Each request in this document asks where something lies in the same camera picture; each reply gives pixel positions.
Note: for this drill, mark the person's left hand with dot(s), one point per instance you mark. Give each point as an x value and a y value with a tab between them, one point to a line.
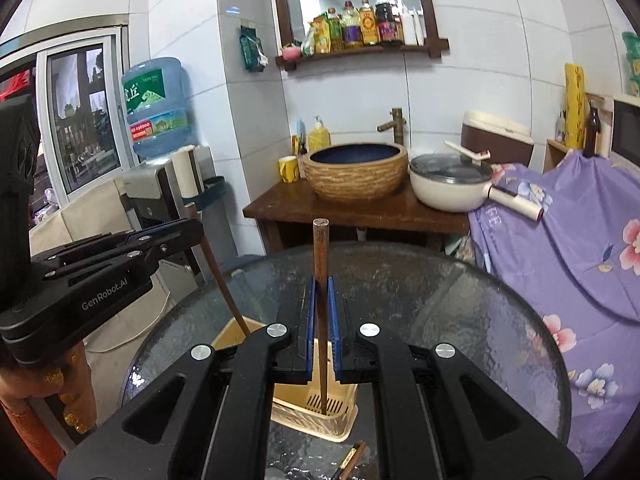
70	395

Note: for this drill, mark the row of condiment bottles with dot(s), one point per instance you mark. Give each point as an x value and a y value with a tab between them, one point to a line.
367	25

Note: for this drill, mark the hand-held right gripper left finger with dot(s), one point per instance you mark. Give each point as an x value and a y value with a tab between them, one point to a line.
310	322

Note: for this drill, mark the green hanging packet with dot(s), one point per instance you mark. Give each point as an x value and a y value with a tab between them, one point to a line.
252	50

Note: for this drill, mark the light wooden shelf box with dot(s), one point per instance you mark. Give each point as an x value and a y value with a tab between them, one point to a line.
555	155

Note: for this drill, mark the yellow cup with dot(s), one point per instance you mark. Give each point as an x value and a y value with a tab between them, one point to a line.
289	169

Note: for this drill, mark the brown wooden chopstick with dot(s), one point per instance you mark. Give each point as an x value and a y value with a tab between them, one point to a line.
220	280
321	250

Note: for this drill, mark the person's left forearm orange sleeve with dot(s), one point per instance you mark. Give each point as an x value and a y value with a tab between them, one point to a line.
25	435

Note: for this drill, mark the yellow roll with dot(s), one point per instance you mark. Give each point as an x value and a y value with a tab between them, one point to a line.
575	105

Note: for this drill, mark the woven look basin bowl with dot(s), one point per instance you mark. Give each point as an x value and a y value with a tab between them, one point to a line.
350	180

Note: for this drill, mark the glass pot lid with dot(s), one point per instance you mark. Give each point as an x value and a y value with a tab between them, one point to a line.
450	167

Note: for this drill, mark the dark brown glass bottle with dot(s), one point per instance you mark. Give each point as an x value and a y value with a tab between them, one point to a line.
591	135

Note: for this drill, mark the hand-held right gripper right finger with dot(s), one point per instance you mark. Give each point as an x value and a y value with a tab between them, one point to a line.
334	322

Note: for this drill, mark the cream plastic utensil basket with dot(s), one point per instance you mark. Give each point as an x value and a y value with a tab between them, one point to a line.
300	402

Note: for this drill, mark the brown chopstick with silver collar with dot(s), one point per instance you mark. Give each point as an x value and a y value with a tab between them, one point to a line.
350	460

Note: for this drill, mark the grey water dispenser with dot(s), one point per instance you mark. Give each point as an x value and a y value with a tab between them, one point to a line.
150	190

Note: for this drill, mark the dark wooden vanity table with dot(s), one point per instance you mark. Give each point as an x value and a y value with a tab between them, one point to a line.
380	212

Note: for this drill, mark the green packets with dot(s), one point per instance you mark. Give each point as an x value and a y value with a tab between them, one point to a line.
632	65

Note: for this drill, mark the bronze bamboo style faucet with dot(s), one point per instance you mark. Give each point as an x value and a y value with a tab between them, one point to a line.
397	127

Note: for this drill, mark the white ladle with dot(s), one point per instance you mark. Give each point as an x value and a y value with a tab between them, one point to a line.
465	151

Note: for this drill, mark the aluminium framed window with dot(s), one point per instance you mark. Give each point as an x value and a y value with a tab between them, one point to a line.
85	110

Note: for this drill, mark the pink small bowl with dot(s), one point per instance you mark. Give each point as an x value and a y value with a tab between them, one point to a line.
290	52

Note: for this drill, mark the beige cloth cover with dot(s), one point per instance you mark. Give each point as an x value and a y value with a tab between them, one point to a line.
95	210

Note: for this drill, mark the yellow soap pump bottle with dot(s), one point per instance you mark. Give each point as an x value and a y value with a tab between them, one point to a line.
319	137

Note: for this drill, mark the brown and white trash can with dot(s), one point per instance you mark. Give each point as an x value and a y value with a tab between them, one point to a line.
495	140

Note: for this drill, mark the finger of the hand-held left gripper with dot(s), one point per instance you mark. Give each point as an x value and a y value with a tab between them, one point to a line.
75	249
170	240

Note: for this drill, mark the purple floral cloth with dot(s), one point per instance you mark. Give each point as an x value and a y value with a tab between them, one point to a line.
575	260

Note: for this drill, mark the white microwave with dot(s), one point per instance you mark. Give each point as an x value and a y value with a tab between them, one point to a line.
627	130

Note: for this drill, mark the blue water jug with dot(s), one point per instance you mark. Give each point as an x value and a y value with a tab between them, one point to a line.
160	105

